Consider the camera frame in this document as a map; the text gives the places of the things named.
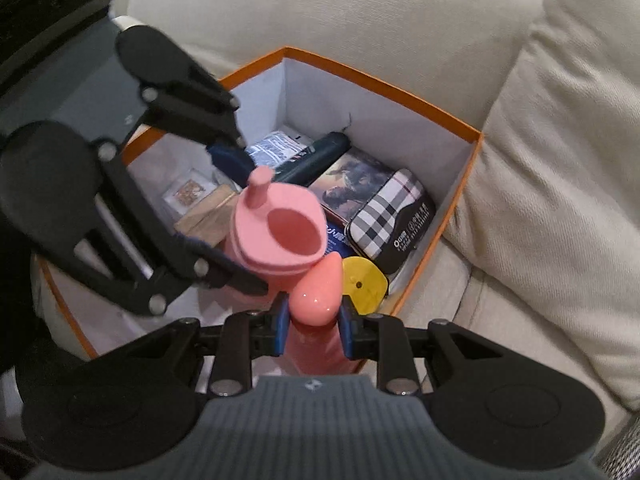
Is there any dark printed card box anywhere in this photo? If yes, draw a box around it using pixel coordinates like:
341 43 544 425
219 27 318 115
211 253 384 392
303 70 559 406
308 147 397 222

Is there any orange cardboard box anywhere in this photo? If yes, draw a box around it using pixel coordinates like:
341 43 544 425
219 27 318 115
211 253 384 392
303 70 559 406
32 46 485 361

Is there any clear plastic box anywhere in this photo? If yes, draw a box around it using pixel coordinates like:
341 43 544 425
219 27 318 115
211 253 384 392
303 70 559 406
161 170 222 216

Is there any brown cube box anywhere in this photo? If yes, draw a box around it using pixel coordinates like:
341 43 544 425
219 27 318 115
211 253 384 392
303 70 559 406
173 184 242 249

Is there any yellow tape measure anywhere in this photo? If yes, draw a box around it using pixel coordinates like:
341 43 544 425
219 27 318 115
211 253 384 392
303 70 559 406
341 256 391 317

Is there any pink lotion bottle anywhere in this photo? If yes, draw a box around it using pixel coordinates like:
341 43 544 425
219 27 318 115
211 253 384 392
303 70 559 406
287 254 363 377

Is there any beige sofa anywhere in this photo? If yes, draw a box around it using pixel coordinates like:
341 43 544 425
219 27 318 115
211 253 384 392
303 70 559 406
0 0 640 480

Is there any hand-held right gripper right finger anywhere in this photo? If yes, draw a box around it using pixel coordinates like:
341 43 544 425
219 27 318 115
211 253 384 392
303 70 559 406
337 295 503 396

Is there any white printed packet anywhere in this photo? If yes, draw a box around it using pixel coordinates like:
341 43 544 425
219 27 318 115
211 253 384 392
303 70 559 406
248 131 307 167

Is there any pink plastic cup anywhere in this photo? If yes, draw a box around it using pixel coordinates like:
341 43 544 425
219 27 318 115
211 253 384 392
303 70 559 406
222 166 329 306

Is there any plaid hard case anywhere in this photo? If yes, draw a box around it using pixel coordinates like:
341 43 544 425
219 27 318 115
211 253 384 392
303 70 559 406
346 169 437 262

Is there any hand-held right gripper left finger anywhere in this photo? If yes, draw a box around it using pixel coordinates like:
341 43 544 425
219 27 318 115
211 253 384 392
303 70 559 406
117 294 292 396

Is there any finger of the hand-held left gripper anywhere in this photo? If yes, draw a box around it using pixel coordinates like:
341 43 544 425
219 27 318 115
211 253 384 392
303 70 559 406
140 62 257 187
30 142 272 317

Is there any dark green shampoo bottle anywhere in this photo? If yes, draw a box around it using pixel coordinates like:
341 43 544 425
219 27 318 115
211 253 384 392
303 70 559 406
272 131 351 187

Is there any beige pillow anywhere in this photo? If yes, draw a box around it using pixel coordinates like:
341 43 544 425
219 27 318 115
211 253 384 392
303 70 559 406
442 0 640 411

